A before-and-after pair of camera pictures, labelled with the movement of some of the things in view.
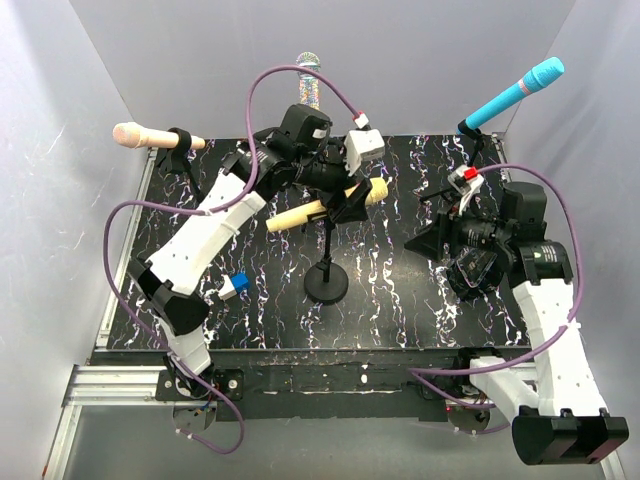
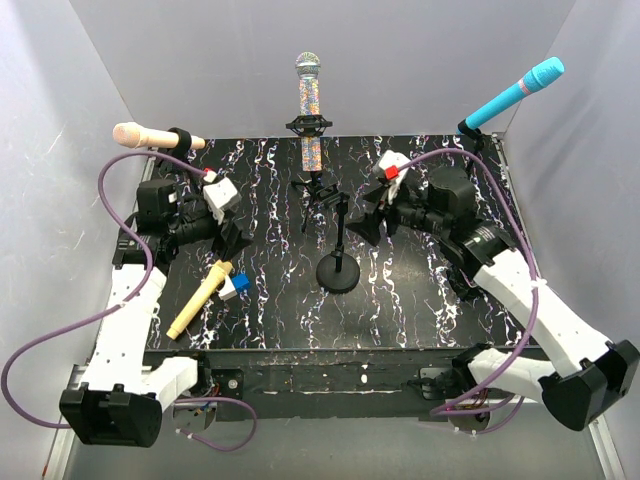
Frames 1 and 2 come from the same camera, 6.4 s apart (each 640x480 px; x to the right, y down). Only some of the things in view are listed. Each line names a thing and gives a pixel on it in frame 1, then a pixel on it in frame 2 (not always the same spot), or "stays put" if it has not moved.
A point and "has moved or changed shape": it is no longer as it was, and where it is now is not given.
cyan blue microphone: [538, 77] stays put
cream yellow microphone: [378, 193] -> [221, 269]
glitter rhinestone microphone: [309, 83] stays put
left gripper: [342, 210] -> [227, 246]
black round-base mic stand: [327, 282] has moved or changed shape
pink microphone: [134, 135] stays put
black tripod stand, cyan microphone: [476, 135] stays put
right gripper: [447, 228] -> [368, 226]
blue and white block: [233, 285] stays put
